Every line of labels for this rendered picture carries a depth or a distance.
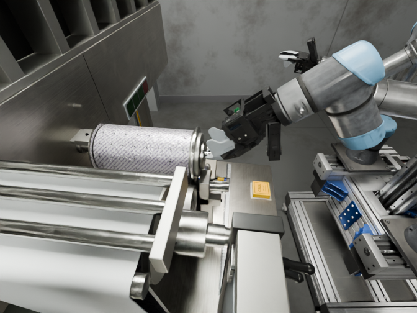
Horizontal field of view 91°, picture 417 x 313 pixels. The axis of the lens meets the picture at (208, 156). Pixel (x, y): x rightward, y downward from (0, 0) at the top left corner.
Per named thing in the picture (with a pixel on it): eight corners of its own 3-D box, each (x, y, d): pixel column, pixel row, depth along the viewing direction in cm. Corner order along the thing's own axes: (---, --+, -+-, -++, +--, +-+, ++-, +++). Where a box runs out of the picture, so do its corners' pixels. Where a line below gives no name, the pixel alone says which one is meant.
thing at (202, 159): (205, 171, 57) (202, 167, 50) (197, 170, 57) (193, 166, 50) (207, 145, 58) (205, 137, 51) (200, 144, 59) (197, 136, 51)
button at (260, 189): (269, 199, 86) (270, 195, 84) (252, 197, 86) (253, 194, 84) (267, 185, 91) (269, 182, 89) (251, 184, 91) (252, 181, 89)
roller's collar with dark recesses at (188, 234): (204, 264, 30) (203, 247, 26) (164, 259, 31) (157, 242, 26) (209, 224, 35) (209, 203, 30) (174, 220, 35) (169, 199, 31)
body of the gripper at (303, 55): (291, 72, 113) (315, 76, 109) (296, 56, 106) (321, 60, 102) (295, 65, 117) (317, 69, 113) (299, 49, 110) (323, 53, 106)
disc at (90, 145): (94, 184, 52) (85, 125, 47) (92, 183, 52) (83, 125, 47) (123, 163, 66) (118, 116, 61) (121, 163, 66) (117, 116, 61)
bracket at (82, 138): (92, 146, 53) (89, 140, 52) (71, 145, 53) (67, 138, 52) (102, 134, 56) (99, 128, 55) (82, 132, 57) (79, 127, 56)
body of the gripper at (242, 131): (220, 110, 47) (269, 79, 41) (241, 134, 51) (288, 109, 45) (218, 130, 42) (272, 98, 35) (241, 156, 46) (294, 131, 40)
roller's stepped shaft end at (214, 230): (246, 254, 30) (249, 245, 28) (205, 249, 30) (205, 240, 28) (246, 233, 32) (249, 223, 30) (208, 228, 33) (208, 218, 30)
